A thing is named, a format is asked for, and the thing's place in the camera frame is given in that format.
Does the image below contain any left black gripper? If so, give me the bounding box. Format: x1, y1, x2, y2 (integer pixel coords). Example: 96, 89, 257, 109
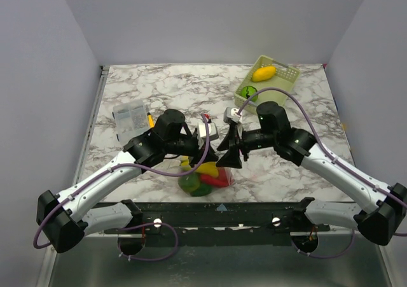
165, 136, 219, 168

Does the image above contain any yellow toy banana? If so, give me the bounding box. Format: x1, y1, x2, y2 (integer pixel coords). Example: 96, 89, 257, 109
180, 158, 219, 178

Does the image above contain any clear zip top bag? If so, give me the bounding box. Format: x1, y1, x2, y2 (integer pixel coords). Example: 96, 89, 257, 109
177, 162, 235, 197

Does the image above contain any red toy chili pepper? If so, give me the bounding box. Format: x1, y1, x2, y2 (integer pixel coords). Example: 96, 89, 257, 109
199, 171, 234, 188

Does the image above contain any green toy bell pepper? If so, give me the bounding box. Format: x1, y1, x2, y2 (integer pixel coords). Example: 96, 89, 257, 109
177, 173, 212, 197

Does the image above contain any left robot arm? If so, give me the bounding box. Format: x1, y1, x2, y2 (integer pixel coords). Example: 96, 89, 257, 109
33, 109, 219, 253

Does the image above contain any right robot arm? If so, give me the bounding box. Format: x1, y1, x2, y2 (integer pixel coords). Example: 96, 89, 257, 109
217, 101, 406, 246

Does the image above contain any yellow toy lemon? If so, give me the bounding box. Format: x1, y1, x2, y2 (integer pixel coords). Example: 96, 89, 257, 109
251, 65, 277, 82

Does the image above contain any cream plastic basket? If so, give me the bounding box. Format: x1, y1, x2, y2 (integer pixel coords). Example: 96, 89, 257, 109
234, 55, 300, 114

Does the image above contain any clear plastic screw box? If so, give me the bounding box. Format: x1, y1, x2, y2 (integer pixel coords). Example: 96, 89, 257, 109
112, 100, 150, 146

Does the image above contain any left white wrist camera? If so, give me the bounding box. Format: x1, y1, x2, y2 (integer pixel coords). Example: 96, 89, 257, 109
197, 122, 219, 148

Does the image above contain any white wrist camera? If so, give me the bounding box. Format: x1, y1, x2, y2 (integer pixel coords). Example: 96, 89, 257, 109
223, 107, 242, 125
197, 122, 219, 148

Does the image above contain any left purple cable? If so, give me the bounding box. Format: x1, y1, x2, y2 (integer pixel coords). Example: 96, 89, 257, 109
32, 118, 212, 262

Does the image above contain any purple cable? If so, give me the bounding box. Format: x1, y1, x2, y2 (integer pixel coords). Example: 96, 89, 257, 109
237, 88, 407, 258
32, 118, 212, 262

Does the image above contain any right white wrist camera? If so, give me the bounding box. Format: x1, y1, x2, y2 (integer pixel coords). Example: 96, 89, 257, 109
223, 107, 242, 125

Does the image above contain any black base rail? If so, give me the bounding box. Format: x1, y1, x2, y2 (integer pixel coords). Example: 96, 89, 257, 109
106, 198, 329, 252

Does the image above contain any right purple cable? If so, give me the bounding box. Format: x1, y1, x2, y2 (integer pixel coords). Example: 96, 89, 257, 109
237, 88, 407, 258

